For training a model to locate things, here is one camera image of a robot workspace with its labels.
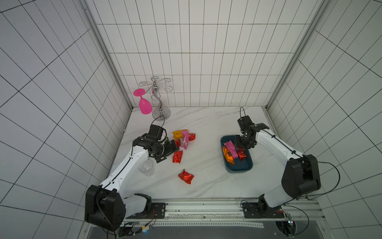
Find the red tea bag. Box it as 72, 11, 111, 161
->
173, 150, 183, 164
178, 169, 194, 184
189, 133, 196, 141
236, 148, 247, 161
175, 139, 181, 147

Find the pink tea bag packet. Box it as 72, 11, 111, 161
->
181, 130, 190, 150
224, 140, 239, 159

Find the yellow tea bag packet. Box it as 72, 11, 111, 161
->
173, 129, 186, 140

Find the orange tea bag packet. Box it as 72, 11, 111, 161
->
222, 146, 235, 165

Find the red tea bag bottom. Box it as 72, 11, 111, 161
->
178, 169, 194, 184

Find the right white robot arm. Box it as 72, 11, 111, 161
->
235, 116, 321, 217

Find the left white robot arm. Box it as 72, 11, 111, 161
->
85, 136, 179, 232

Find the teal storage box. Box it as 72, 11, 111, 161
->
220, 135, 254, 173

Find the clear plastic cup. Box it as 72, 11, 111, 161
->
139, 159, 155, 177

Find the chrome glass holder stand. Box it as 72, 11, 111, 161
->
138, 76, 173, 122

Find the pink plastic wine glass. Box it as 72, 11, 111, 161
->
133, 89, 153, 115

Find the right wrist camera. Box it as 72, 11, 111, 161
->
237, 116, 253, 130

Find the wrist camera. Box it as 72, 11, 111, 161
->
237, 116, 253, 130
148, 124, 166, 141

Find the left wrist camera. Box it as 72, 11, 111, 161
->
148, 124, 166, 141

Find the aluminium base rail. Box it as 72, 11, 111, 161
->
86, 197, 326, 229

